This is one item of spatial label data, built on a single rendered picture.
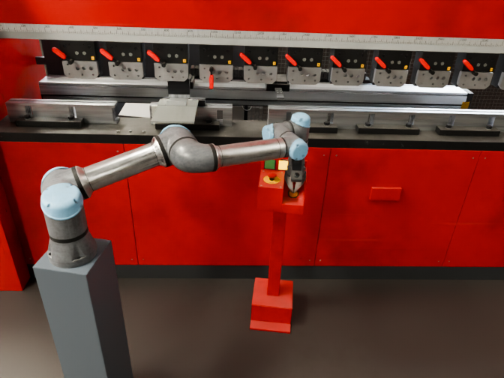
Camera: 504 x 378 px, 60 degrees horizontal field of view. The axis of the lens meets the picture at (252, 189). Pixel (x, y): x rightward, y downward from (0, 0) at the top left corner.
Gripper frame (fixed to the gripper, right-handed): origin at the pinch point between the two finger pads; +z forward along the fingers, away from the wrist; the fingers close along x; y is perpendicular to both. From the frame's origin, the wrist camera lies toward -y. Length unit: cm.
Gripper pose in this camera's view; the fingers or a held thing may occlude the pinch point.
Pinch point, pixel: (293, 191)
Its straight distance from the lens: 191.4
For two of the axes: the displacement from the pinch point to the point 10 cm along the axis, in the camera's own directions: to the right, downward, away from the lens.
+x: -9.9, -0.8, 0.7
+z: -0.3, 8.1, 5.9
